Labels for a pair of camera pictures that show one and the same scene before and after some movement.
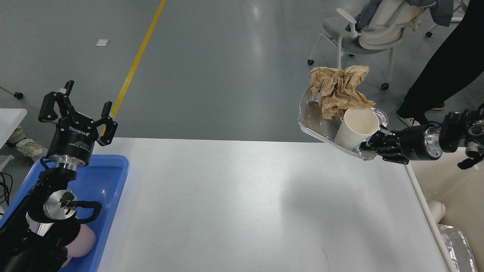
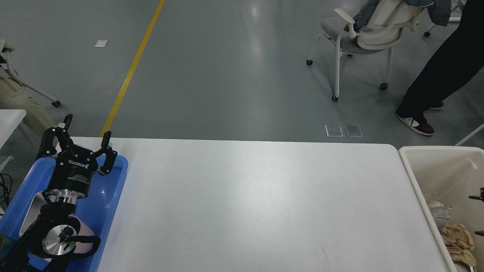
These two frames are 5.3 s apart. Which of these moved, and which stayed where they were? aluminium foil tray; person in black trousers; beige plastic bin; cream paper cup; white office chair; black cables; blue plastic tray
Moved: aluminium foil tray; cream paper cup
Stayed: blue plastic tray; person in black trousers; beige plastic bin; black cables; white office chair
